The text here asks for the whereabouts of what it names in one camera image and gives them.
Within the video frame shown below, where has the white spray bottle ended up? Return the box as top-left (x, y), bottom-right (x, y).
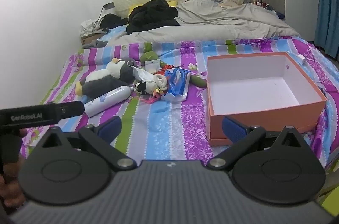
top-left (84, 85), bottom-right (136, 118)

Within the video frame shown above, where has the yellow pillow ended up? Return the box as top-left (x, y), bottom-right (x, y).
top-left (128, 0), bottom-right (177, 17)

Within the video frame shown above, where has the blue plastic bag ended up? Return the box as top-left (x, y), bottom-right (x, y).
top-left (163, 68), bottom-right (192, 103)

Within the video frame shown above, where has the person's left hand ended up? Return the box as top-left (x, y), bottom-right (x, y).
top-left (0, 174), bottom-right (24, 207)

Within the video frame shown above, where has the grey duvet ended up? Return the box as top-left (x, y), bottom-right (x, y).
top-left (106, 0), bottom-right (301, 46)

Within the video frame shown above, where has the wall socket with cable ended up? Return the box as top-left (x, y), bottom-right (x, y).
top-left (93, 2), bottom-right (115, 29)

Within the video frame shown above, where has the brown cardboard box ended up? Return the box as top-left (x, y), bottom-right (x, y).
top-left (81, 33), bottom-right (106, 47)

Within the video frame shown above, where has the red foil wrapper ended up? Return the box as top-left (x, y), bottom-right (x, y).
top-left (159, 64), bottom-right (181, 75)

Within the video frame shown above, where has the small black garment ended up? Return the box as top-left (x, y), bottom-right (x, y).
top-left (99, 14), bottom-right (129, 30)

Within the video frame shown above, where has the black clothes pile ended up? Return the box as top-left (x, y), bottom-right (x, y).
top-left (126, 0), bottom-right (181, 34)

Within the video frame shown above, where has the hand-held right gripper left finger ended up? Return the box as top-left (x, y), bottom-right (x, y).
top-left (40, 115), bottom-right (137, 171)

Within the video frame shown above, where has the white crumpled clothing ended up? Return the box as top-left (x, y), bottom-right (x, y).
top-left (80, 19), bottom-right (102, 38)

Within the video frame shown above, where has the clear zip bag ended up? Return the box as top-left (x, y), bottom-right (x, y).
top-left (144, 60), bottom-right (161, 73)

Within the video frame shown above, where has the white charger with cable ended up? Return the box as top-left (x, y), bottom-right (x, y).
top-left (290, 53), bottom-right (329, 92)

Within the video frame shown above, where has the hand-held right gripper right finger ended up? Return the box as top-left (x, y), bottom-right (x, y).
top-left (207, 115), bottom-right (306, 169)

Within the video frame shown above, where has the small black white plush toy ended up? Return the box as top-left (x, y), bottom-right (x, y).
top-left (135, 81), bottom-right (157, 95)

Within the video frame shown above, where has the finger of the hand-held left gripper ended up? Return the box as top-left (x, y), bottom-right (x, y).
top-left (51, 101), bottom-right (86, 121)

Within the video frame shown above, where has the row of small bottles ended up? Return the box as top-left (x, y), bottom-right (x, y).
top-left (246, 0), bottom-right (285, 19)

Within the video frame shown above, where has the striped floral bed sheet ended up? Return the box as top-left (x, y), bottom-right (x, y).
top-left (20, 27), bottom-right (339, 169)

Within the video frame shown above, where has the blue face mask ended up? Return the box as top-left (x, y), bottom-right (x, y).
top-left (127, 60), bottom-right (157, 82)

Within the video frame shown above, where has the blue curtain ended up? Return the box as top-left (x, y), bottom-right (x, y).
top-left (315, 0), bottom-right (339, 59)

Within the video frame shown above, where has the grey garment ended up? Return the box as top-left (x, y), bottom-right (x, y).
top-left (82, 39), bottom-right (109, 49)

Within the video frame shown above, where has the pink tassel toy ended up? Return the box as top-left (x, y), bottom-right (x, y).
top-left (140, 93), bottom-right (166, 105)

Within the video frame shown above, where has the orange cardboard box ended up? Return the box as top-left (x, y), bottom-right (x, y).
top-left (207, 52), bottom-right (328, 146)

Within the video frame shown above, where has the grey white penguin plush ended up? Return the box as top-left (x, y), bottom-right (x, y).
top-left (75, 57), bottom-right (138, 104)

